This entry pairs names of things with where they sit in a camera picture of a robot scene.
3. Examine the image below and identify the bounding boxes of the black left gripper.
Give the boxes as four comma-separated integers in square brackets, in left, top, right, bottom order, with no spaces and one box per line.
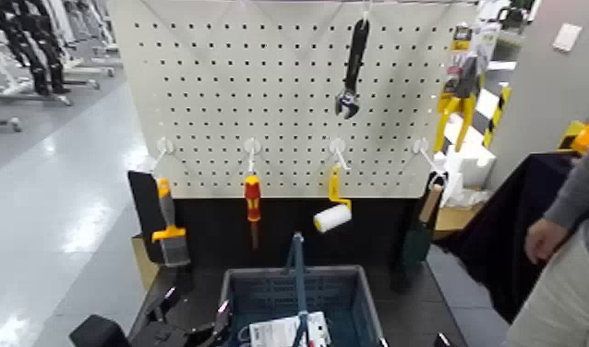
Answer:
[129,285,232,347]

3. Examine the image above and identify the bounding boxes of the black adjustable wrench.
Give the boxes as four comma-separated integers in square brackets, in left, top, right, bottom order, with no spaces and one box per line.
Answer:
[334,18,371,120]

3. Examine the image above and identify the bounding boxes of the grey blue plastic crate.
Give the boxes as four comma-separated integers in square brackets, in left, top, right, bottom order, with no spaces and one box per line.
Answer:
[219,264,389,347]

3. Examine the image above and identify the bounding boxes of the person's bare hand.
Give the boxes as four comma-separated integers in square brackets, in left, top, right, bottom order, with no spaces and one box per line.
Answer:
[523,218,572,266]

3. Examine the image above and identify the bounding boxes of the brown cardboard sheet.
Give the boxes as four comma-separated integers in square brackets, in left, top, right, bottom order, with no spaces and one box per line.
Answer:
[130,234,162,293]

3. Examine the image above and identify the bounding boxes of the white printed package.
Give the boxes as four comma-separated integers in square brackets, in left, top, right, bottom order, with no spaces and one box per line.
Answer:
[247,311,332,347]

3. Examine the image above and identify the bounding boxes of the black side panel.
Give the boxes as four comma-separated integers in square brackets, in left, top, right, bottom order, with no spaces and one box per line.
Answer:
[127,170,167,266]

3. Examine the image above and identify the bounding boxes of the brown cardboard box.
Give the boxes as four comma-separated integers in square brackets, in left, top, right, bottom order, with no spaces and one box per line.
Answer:
[434,202,486,233]

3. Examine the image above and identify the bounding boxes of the red yellow screwdriver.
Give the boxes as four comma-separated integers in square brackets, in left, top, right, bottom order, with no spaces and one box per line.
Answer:
[244,173,263,250]

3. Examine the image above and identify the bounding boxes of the black base panel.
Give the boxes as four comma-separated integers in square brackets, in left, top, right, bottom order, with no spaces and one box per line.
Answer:
[172,195,423,272]

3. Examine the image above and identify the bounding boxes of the white foam block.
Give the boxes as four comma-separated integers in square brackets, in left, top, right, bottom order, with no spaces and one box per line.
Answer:
[432,114,499,191]

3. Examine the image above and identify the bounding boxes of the white perforated pegboard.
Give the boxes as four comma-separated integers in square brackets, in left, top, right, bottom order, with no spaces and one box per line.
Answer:
[107,0,480,199]

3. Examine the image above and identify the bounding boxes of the yellow box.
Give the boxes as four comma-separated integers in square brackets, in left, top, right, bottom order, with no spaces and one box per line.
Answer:
[557,120,589,156]

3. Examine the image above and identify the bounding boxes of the white wheeled stand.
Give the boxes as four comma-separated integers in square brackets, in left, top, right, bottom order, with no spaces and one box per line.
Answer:
[0,29,76,108]
[0,114,24,134]

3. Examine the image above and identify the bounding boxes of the yellow pliers on package card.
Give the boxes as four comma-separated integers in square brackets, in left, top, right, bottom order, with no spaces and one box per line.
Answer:
[432,21,500,154]

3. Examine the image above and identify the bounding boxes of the black background robot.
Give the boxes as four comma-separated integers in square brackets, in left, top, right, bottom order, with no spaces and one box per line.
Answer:
[0,0,74,96]

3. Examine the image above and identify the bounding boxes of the black white background machine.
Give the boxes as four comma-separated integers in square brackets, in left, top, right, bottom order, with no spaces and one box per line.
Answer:
[475,0,544,31]

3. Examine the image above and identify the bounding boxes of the orange handled paint brush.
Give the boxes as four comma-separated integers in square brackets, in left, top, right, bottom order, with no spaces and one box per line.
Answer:
[150,177,192,268]

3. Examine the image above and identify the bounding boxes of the blue crate carrying handle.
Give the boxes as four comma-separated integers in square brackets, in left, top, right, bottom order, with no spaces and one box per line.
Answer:
[284,231,313,347]

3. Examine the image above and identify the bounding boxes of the white roller with yellow handle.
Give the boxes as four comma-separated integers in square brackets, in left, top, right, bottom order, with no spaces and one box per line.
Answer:
[313,164,354,234]

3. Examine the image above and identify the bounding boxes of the yellow black striped post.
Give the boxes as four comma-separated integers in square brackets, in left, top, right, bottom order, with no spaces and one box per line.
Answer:
[481,83,513,150]

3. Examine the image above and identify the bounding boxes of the white wall plate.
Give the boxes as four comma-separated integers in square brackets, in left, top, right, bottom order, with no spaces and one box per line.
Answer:
[551,21,584,54]

